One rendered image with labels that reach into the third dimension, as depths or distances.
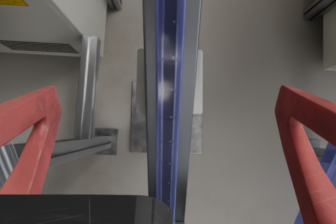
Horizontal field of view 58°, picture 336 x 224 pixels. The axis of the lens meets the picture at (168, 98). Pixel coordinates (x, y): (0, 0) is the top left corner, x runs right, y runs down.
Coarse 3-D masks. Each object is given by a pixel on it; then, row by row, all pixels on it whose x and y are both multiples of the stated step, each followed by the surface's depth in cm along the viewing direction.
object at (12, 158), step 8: (8, 144) 19; (0, 152) 19; (8, 152) 19; (0, 160) 19; (8, 160) 19; (16, 160) 20; (0, 168) 20; (8, 168) 20; (0, 176) 20; (8, 176) 20; (0, 184) 21
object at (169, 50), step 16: (160, 0) 14; (176, 0) 14; (160, 16) 14; (176, 16) 14; (160, 32) 14; (176, 32) 14; (160, 48) 15; (176, 48) 15; (160, 64) 15; (176, 64) 15; (160, 80) 16; (176, 80) 16; (160, 96) 16; (176, 96) 16; (160, 112) 17; (176, 112) 17; (160, 128) 18; (176, 128) 18; (160, 144) 18; (176, 144) 18; (160, 160) 19; (176, 160) 19; (160, 176) 20; (176, 176) 20; (160, 192) 21
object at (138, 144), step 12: (132, 84) 108; (144, 84) 27; (132, 96) 107; (144, 96) 27; (132, 108) 107; (144, 108) 27; (132, 120) 106; (144, 120) 106; (192, 120) 106; (132, 132) 106; (144, 132) 106; (192, 132) 106; (132, 144) 105; (144, 144) 105; (192, 144) 105
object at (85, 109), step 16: (96, 48) 77; (80, 64) 77; (96, 64) 78; (80, 80) 76; (96, 80) 79; (80, 96) 76; (80, 112) 75; (80, 128) 75; (96, 128) 106; (16, 144) 38; (112, 144) 106
